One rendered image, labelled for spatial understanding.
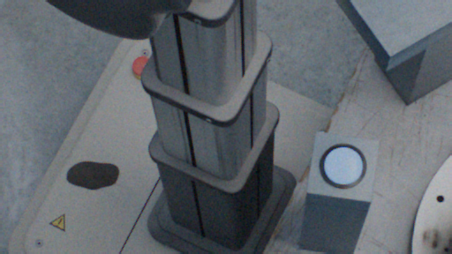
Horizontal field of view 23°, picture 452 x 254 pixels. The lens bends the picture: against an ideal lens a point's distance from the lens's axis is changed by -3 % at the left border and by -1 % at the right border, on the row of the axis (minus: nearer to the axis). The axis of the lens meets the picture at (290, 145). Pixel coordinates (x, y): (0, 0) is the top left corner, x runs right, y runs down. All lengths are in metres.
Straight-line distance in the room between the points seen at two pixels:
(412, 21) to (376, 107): 0.25
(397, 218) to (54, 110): 1.08
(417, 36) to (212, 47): 0.24
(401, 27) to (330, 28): 1.13
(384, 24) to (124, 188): 0.86
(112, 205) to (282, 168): 0.31
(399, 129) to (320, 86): 0.87
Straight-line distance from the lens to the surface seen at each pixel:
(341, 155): 1.21
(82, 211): 2.02
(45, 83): 2.40
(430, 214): 1.45
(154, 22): 0.47
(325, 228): 1.33
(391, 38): 1.28
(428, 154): 1.50
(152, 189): 2.02
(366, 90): 1.52
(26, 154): 2.35
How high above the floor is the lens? 2.18
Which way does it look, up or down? 71 degrees down
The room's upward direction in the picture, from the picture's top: 5 degrees clockwise
